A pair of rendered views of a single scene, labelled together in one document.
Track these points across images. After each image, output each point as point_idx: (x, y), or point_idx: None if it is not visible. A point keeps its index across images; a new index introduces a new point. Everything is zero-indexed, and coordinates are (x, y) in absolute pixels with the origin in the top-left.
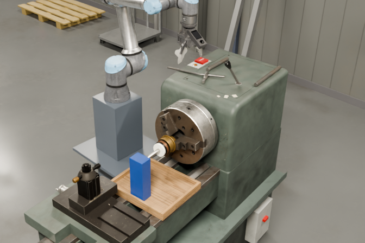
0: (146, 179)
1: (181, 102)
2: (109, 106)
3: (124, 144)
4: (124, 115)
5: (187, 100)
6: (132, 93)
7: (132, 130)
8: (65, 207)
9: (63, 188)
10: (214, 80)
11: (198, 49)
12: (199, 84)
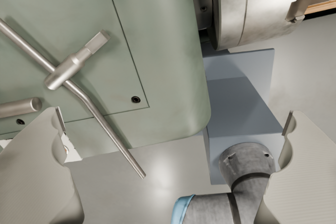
0: None
1: None
2: (282, 145)
3: (239, 88)
4: (251, 119)
5: None
6: (213, 155)
7: (225, 99)
8: None
9: None
10: (46, 28)
11: (55, 160)
12: (123, 37)
